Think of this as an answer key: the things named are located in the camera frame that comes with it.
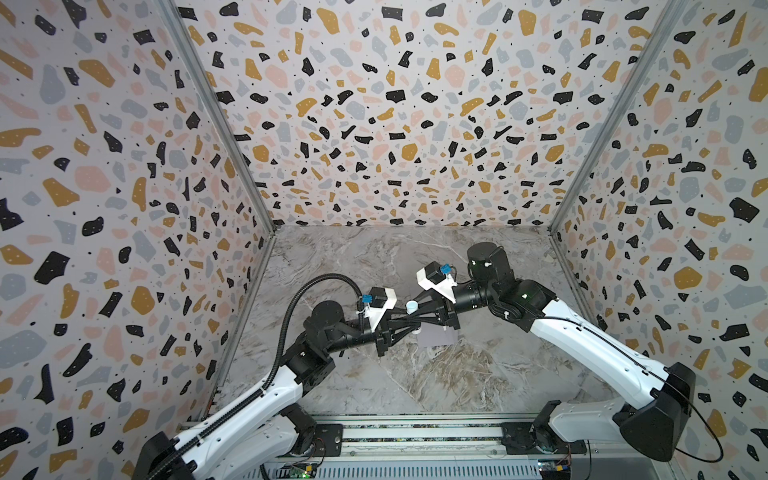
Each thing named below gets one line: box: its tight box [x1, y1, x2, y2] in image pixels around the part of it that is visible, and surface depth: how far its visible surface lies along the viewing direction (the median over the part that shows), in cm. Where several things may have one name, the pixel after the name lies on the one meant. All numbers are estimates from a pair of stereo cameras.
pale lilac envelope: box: [417, 322, 458, 347], surface depth 93 cm
